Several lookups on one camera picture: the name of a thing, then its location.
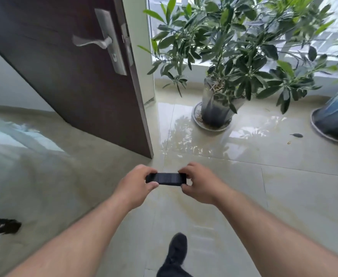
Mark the blue glazed plant pot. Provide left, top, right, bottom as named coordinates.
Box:
left=313, top=81, right=338, bottom=141

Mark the person's left forearm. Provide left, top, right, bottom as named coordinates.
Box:
left=4, top=195, right=135, bottom=277

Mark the grey glazed plant pot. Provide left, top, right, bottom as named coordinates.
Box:
left=201, top=77, right=247, bottom=128

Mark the white pot saucer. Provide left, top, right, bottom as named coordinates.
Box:
left=192, top=102, right=233, bottom=132
left=310, top=109, right=338, bottom=143

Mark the large green potted plant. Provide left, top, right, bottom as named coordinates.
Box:
left=137, top=0, right=338, bottom=115

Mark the person's black trouser leg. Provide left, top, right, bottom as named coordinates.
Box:
left=156, top=263, right=193, bottom=277

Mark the silver door latch plate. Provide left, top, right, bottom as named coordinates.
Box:
left=121, top=23, right=134, bottom=67

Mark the person's right hand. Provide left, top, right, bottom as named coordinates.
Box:
left=178, top=162, right=230, bottom=206

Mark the silver door lever handle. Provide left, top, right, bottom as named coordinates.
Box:
left=72, top=8, right=127, bottom=76

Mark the dark brown wooden door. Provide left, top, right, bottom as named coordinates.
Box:
left=0, top=0, right=154, bottom=159

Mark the person's black shoe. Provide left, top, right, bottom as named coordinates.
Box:
left=164, top=233, right=188, bottom=266

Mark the person's left hand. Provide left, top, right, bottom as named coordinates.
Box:
left=113, top=164, right=159, bottom=211

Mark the black furry object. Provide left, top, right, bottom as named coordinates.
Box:
left=0, top=218, right=22, bottom=236

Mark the black rectangular device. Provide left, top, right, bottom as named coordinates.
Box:
left=145, top=173, right=187, bottom=187

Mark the person's right forearm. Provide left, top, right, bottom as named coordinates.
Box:
left=214, top=189, right=338, bottom=277

